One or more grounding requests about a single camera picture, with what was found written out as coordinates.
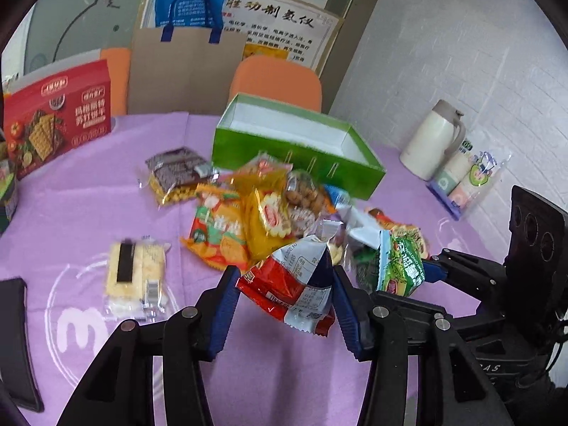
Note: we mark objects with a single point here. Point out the yellow cake packet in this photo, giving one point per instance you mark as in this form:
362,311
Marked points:
135,280

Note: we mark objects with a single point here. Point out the brown chocolate wafer pack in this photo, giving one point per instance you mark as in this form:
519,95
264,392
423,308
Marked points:
174,175

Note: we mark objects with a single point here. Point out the round red-white candy pack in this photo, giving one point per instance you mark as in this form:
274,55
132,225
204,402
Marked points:
302,219

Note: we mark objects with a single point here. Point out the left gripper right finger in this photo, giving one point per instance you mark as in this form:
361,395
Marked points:
385,330

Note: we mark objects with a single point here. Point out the instant noodle bowl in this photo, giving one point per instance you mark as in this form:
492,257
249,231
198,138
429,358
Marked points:
9,195

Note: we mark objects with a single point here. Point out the orange nut snack pack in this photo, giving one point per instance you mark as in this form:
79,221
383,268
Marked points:
303,193

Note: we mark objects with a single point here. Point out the white chinese text poster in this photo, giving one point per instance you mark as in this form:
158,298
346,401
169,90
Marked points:
283,29

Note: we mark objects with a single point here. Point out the left orange chair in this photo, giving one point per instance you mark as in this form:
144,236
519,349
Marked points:
118,62

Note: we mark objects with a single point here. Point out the blue green snack packet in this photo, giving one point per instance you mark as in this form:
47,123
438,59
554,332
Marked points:
337,197

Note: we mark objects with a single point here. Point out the brown cardboard sheet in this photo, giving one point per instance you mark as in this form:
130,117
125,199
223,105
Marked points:
181,70

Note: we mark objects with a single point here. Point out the right orange chair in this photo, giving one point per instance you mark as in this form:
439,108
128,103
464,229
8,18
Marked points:
278,80

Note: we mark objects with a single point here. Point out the yellow corn snack bag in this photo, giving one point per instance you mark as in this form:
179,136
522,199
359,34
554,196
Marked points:
267,223

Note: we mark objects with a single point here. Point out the orange chair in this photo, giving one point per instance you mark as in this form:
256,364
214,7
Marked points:
118,62
278,80

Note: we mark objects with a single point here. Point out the red chinese snack packet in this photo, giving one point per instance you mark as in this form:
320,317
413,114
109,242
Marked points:
401,229

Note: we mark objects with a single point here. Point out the paper cup pack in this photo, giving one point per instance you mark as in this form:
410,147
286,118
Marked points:
470,173

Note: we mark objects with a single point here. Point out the orange cracker snack bag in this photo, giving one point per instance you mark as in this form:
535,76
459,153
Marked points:
217,234

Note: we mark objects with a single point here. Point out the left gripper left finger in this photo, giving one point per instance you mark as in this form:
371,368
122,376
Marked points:
117,388

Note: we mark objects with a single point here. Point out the red cracker box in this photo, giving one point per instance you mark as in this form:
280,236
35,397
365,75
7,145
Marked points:
57,114

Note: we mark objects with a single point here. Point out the white thermos jug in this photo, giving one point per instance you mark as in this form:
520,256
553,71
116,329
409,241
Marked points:
437,138

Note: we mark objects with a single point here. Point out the yellow transparent snack bag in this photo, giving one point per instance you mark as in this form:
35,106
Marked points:
263,172

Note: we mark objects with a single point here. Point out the green gift box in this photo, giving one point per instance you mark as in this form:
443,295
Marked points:
329,149

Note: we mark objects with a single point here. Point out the clear pastry packet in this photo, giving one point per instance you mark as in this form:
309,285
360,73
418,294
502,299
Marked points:
337,252

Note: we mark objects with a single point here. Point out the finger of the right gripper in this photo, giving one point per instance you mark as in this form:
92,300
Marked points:
480,278

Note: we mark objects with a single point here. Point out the red white snack packet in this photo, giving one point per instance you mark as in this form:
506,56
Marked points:
294,286

